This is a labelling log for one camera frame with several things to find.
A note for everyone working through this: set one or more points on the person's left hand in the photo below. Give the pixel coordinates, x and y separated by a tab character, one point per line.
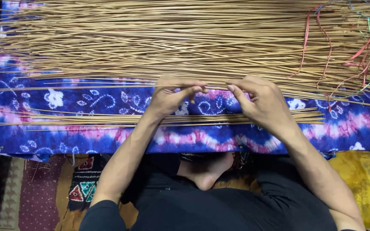
162	101

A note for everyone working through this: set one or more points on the person's right hand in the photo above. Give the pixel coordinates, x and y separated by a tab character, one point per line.
265	106

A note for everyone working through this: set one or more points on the single thin bamboo stick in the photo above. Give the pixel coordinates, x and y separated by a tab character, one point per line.
75	88

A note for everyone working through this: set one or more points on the small bundle of bamboo sticks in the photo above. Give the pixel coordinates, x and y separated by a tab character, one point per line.
108	119

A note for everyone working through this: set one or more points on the large heap of bamboo sticks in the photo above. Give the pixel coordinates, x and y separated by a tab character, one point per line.
178	38

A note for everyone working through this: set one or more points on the person's bare foot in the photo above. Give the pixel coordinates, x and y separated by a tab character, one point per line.
207	170

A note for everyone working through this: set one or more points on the blue pink tie-dye cloth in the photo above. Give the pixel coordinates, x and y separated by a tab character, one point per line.
85	138

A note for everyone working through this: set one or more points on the black geometric patterned cloth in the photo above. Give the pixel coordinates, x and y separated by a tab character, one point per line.
83	183

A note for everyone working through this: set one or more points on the person's black clothing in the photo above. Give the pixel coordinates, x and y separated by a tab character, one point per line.
210	211

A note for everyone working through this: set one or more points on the yellow cloth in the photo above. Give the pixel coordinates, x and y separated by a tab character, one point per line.
365	186

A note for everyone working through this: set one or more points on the maroon patterned rug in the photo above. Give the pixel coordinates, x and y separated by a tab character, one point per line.
34	195

